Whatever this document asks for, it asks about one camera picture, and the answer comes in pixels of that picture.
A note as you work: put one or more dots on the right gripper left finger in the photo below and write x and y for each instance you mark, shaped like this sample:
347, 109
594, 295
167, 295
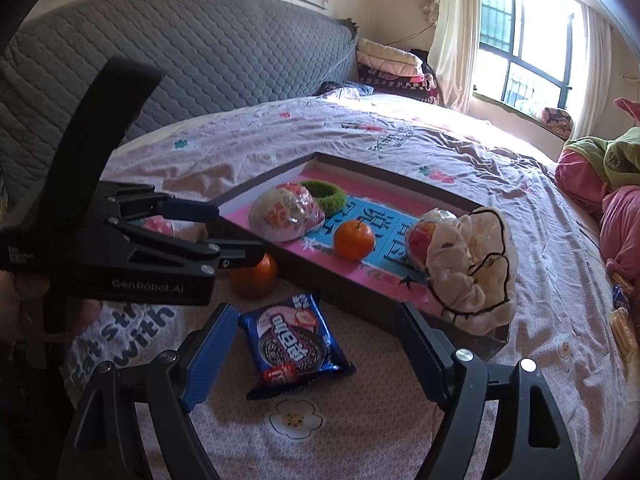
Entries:
106, 439

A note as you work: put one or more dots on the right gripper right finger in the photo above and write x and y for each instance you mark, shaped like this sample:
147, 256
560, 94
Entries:
529, 441

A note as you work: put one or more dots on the cream mesh scrunchie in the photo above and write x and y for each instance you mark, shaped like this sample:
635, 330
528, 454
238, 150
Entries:
471, 265

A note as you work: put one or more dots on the red snack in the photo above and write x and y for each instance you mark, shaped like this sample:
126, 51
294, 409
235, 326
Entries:
420, 234
284, 213

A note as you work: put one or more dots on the blue Oreo cookie packet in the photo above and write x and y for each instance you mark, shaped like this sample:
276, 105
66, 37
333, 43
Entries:
291, 346

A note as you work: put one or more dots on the orange tangerine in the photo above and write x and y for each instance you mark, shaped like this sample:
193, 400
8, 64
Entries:
255, 282
354, 240

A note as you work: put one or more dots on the person's left hand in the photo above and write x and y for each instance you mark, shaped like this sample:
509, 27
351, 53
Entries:
22, 312

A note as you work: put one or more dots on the yellow wrapped snack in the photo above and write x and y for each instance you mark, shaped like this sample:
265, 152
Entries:
624, 335

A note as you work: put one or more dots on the small blue snack packet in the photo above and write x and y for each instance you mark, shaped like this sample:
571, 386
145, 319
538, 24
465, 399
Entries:
620, 300

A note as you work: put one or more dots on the shallow grey cardboard tray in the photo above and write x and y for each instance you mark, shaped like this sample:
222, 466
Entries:
486, 346

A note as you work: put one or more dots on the grey quilted headboard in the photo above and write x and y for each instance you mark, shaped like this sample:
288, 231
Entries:
216, 56

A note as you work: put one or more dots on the pink and green quilt pile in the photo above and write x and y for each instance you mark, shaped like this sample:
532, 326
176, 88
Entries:
602, 176

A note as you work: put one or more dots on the dark clothing by headboard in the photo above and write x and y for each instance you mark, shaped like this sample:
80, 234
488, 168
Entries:
344, 89

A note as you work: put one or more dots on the floral cushion on windowsill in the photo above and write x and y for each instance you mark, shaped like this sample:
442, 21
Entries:
557, 121

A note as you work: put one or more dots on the cream right curtain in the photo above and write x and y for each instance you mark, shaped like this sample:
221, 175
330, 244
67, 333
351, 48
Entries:
597, 72

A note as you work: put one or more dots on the cream curtain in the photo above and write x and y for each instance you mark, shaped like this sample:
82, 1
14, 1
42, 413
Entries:
456, 40
597, 72

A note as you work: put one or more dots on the stack of folded blankets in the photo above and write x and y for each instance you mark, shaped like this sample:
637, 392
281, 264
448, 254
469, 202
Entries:
394, 71

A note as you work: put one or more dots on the cream left curtain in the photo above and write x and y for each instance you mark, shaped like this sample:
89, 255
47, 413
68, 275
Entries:
456, 40

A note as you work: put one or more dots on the dark framed window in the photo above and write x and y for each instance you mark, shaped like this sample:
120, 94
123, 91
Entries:
525, 55

